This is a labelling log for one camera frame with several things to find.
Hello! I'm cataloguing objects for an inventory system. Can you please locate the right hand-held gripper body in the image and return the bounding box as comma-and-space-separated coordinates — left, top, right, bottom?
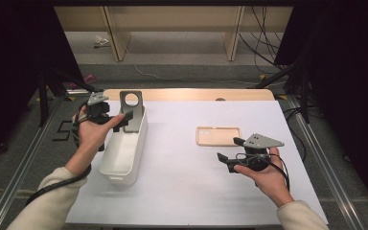
228, 132, 286, 173

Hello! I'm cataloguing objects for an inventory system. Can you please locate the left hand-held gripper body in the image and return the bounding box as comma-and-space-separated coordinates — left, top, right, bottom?
85, 91, 112, 126

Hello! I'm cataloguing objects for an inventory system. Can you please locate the beige phone case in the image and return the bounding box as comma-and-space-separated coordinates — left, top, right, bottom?
195, 126, 242, 148

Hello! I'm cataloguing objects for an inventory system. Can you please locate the white plastic storage bin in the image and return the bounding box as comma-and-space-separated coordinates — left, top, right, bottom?
98, 103, 149, 187

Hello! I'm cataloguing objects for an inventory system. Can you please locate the person's left hand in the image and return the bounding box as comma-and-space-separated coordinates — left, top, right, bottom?
72, 104, 126, 157

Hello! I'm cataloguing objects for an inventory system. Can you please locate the person's right hand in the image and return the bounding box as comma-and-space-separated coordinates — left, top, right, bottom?
234, 147, 295, 208

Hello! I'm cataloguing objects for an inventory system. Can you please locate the pink packet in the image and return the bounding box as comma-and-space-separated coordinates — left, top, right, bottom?
68, 73, 97, 90

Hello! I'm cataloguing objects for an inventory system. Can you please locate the white table cover sheet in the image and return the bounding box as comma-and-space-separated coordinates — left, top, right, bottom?
65, 100, 330, 226

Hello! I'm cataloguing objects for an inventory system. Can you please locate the black metal stand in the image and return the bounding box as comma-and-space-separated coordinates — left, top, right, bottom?
255, 57, 311, 124
37, 63, 104, 127

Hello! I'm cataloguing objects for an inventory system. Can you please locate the wooden table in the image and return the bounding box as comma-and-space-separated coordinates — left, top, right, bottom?
103, 88, 276, 102

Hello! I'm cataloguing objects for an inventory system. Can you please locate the crumpled white paper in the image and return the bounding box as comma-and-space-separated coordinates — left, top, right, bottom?
93, 34, 110, 49

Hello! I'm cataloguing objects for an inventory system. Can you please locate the black curtain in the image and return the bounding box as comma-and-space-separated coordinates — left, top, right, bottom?
0, 0, 84, 167
274, 0, 368, 219

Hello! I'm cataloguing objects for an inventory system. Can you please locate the wooden shelf unit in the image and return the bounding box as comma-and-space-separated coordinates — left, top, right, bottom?
54, 5, 293, 62

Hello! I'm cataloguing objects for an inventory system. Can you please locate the black floor cable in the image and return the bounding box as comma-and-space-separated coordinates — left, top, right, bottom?
282, 104, 308, 162

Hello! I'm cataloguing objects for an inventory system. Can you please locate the right hand-held gripper cable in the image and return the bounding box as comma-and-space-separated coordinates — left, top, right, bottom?
236, 152, 291, 192

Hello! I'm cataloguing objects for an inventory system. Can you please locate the hand-held gripper cable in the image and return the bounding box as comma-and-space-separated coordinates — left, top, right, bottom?
25, 102, 93, 207
236, 152, 291, 192

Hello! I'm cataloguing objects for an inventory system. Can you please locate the white floor cable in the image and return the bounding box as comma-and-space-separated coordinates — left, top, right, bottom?
134, 65, 260, 86

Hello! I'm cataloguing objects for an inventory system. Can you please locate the aluminium floor rail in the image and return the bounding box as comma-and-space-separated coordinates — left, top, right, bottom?
0, 95, 65, 230
286, 94, 365, 230

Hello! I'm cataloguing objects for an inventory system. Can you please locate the left hand-held gripper cable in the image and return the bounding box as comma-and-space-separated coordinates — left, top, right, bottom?
25, 102, 93, 207

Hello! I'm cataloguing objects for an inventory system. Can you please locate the bundle of black cables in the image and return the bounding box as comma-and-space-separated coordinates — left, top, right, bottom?
239, 6, 288, 75

